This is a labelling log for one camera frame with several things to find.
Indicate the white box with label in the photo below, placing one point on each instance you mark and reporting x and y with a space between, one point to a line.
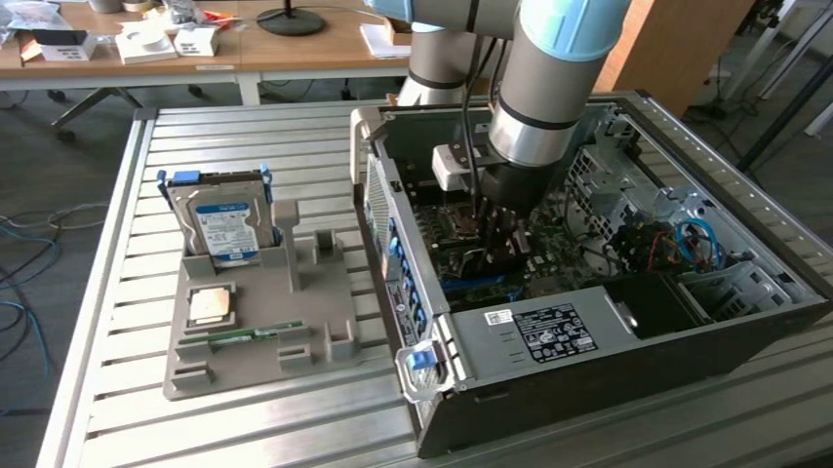
194 43

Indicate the grey plastic parts rack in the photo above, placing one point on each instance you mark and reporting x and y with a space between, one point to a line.
273 302

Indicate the silver disk bay cage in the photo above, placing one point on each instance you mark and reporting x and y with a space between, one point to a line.
715 205

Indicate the metal CPU socket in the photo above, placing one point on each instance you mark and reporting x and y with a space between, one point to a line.
455 226

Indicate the black round lamp base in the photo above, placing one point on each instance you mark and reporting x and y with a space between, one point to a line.
289 24

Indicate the grey power supply unit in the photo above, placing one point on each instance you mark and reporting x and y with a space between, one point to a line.
493 341

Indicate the green motherboard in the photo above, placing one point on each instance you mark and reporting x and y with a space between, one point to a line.
559 244

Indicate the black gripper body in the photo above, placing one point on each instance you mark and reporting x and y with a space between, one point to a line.
520 187

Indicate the green RAM stick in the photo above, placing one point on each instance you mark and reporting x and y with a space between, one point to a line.
233 336

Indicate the wooden cabinet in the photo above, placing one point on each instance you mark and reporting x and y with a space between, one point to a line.
683 63

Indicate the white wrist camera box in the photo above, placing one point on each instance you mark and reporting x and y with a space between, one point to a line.
448 170

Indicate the white paper stack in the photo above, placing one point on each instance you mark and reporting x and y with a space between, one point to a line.
383 44

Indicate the blue expansion slot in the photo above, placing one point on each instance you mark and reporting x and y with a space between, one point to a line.
484 282

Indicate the silver CPU chip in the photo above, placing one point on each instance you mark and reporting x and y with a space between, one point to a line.
209 307

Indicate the hard disk in blue caddy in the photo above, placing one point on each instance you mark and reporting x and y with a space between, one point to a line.
224 229

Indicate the black slanted stand pole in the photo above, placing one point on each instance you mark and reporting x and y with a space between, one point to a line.
778 102

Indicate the open black PC case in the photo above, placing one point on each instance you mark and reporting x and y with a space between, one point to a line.
586 400

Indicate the white tape roll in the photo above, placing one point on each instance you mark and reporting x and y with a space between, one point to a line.
142 40

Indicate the wooden desk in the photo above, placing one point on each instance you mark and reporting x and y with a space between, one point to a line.
97 70
312 53

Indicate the white box black lid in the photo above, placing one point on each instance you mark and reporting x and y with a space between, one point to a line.
65 49

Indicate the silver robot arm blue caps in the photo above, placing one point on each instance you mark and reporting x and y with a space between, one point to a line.
552 73

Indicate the white box under tape roll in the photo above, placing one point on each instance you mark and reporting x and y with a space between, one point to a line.
145 56

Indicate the blue slot latch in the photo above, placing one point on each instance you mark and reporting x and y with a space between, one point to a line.
392 231
416 311
400 261
407 285

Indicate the blue case release latch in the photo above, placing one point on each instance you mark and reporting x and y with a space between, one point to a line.
416 362

